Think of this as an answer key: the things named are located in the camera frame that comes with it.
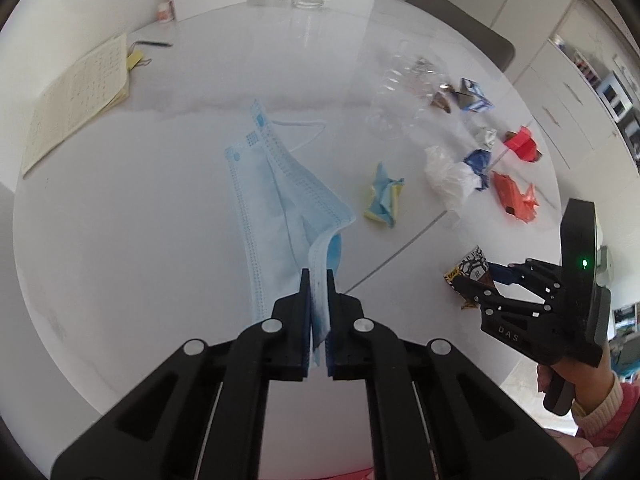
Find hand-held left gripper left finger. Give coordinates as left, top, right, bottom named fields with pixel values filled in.
left=51, top=268, right=313, bottom=480

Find grey chair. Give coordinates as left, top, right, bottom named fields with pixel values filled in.
left=405, top=0, right=516, bottom=73

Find black and white snack wrapper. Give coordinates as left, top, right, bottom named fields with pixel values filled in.
left=444, top=245, right=496, bottom=311

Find yellow and blue crumpled wrapper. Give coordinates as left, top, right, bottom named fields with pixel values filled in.
left=362, top=162, right=406, bottom=228

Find red crumpled wrapper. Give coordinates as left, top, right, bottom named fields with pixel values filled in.
left=502, top=128, right=543, bottom=161

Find yellow sticky notes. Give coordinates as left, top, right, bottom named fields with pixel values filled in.
left=126, top=49, right=153, bottom=72

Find clear plastic packaging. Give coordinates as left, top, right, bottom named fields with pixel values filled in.
left=367, top=40, right=451, bottom=141

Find white cabinet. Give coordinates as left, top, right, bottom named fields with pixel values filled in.
left=510, top=0, right=640, bottom=176

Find blue face mask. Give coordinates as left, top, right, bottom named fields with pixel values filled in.
left=223, top=100, right=357, bottom=367

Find orange crumpled wrapper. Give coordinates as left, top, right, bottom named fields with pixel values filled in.
left=491, top=171, right=541, bottom=223

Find person's right forearm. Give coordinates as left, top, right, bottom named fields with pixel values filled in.
left=571, top=372, right=640, bottom=447

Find brown crumpled wrapper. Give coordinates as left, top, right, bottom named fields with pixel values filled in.
left=431, top=82, right=468, bottom=113

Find open notebook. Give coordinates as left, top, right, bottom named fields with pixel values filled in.
left=21, top=34, right=133, bottom=178

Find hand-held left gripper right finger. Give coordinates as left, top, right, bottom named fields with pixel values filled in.
left=326, top=269, right=583, bottom=480

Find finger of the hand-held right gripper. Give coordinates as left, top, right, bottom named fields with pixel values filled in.
left=487, top=258, right=566, bottom=301
left=452, top=277, right=551, bottom=318

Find blue and white small carton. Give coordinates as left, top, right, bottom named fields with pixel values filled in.
left=457, top=78, right=495, bottom=113

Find white tissue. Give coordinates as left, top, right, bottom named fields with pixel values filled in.
left=424, top=146, right=476, bottom=211

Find person's right hand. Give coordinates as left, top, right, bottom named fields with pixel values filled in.
left=536, top=354, right=621, bottom=416

